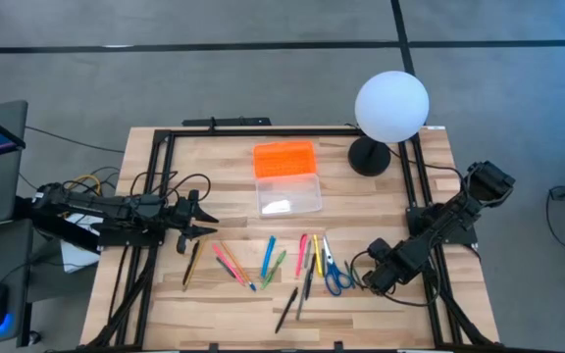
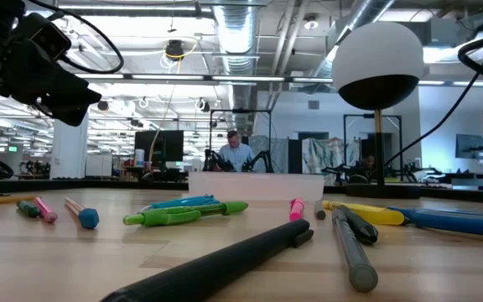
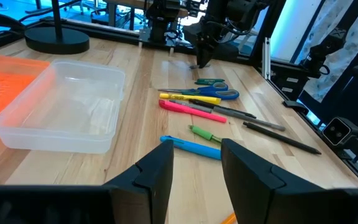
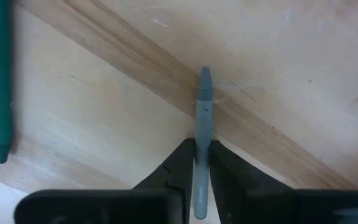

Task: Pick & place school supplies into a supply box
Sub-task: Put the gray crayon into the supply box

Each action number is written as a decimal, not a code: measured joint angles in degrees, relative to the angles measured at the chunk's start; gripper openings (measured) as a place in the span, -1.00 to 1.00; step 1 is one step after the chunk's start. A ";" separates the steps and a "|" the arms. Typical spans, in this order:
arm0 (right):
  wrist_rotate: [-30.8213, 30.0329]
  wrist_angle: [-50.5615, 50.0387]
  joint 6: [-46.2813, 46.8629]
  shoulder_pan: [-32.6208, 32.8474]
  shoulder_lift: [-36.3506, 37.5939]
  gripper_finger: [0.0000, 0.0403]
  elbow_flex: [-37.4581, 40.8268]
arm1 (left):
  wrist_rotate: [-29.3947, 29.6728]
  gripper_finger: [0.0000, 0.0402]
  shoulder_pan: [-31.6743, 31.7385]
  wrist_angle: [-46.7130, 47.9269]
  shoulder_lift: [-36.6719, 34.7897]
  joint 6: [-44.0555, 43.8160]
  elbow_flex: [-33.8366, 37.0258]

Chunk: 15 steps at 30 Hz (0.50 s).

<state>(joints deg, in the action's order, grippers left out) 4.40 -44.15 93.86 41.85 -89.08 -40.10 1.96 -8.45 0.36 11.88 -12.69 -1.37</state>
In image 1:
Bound orange pencil blue tip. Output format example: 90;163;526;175
220;239;258;293

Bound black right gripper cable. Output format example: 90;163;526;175
348;248;441;309

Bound black power strip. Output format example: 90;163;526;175
181;116;273;128

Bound yellow highlighter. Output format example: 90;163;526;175
312;233;325;278

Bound black clip pen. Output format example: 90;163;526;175
274;286;300;335

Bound black support beam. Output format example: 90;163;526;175
15;195;102;254

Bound black pen with scale print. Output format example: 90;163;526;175
303;253;318;301

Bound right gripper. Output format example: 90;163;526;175
360;237;414;296

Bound white globe lamp black base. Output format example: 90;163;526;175
346;70;431;177

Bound pink pencil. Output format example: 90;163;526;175
211;242;247;287

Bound white paper sheet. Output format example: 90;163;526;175
59;213;102;275

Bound yellow pencil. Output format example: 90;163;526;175
182;238;207;293

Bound blue pen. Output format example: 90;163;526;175
260;234;278;279

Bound blue handled scissors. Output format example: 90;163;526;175
322;235;356;298

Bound yellow cable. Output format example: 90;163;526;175
64;174;103;197

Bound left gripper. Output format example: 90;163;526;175
164;188;220;254

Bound pink highlighter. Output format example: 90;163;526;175
295;232;309;278

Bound thin black cable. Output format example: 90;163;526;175
389;146;468;197

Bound grey ballpoint pen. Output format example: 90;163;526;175
295;272;312;323

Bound clear box with orange lid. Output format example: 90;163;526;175
251;140;324;219

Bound green pen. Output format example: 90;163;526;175
260;249;287;291

